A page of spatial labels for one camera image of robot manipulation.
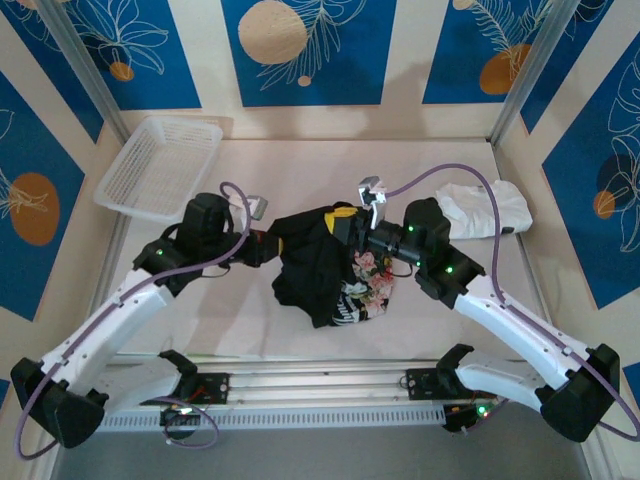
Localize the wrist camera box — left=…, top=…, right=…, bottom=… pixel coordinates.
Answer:
left=354, top=174, right=391, bottom=227
left=244, top=193, right=270, bottom=222

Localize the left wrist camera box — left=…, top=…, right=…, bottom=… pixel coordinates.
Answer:
left=244, top=193, right=270, bottom=222

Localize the white plastic mesh basket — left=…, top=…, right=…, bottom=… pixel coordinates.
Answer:
left=93, top=116, right=225, bottom=221

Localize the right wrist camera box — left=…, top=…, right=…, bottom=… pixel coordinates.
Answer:
left=354, top=174, right=391, bottom=227

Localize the grey slotted cable duct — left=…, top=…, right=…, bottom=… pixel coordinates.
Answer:
left=62, top=405, right=449, bottom=434

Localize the white t-shirt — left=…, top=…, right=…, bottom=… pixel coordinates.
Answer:
left=435, top=179, right=532, bottom=240

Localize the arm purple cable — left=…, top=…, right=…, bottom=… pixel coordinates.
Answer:
left=14, top=180, right=251, bottom=460
left=387, top=164, right=640, bottom=444

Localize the aluminium rail frame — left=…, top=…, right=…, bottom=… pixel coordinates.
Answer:
left=42, top=349, right=594, bottom=414

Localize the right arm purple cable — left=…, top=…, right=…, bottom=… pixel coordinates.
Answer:
left=387, top=164, right=640, bottom=444

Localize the white table cover sheet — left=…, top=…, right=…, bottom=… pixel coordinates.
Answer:
left=112, top=138, right=531, bottom=360

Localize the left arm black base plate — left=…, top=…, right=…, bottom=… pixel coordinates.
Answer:
left=138, top=372, right=231, bottom=406

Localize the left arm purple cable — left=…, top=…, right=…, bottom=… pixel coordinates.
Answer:
left=14, top=180, right=251, bottom=460

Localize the black floral print t-shirt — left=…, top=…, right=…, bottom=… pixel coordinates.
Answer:
left=271, top=201, right=401, bottom=329

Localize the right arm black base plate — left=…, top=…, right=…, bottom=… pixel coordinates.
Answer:
left=405, top=367, right=499, bottom=401

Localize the aluminium corner post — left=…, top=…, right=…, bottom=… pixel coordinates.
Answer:
left=489, top=0, right=576, bottom=146
left=37, top=0, right=134, bottom=144

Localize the blue floral wall panel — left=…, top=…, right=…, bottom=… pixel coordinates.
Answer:
left=64, top=0, right=202, bottom=112
left=422, top=0, right=564, bottom=105
left=542, top=47, right=640, bottom=311
left=221, top=0, right=398, bottom=108
left=0, top=69, right=86, bottom=322

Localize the circuit board with green LED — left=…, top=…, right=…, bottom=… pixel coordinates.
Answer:
left=443, top=403, right=496, bottom=434
left=159, top=403, right=204, bottom=427

